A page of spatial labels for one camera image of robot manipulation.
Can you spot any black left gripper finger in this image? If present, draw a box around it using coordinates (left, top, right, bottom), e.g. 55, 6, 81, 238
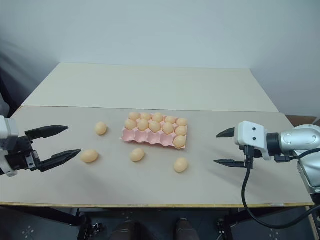
37, 149, 82, 173
24, 124, 70, 142

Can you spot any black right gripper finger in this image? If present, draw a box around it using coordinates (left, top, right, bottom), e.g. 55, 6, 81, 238
215, 127, 236, 139
213, 158, 248, 168

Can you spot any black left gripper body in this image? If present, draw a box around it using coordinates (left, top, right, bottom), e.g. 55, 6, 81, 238
4, 136, 43, 173

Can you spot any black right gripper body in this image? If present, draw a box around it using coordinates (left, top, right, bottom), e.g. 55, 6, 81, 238
238, 143, 256, 169

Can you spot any pink egg tray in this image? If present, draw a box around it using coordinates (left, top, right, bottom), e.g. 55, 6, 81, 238
120, 112, 189, 151

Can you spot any dark brown rounded shape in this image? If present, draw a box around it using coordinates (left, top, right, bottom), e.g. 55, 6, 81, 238
111, 219, 143, 240
174, 217, 195, 240

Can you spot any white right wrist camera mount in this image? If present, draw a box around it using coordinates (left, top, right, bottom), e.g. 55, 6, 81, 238
234, 120, 273, 162

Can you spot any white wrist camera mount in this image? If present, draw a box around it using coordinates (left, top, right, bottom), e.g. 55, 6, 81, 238
234, 120, 273, 162
0, 115, 20, 178

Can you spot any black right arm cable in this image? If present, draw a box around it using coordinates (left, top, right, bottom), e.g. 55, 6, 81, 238
241, 147, 320, 229

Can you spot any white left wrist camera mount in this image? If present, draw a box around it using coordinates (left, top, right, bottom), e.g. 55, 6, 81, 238
0, 115, 20, 178

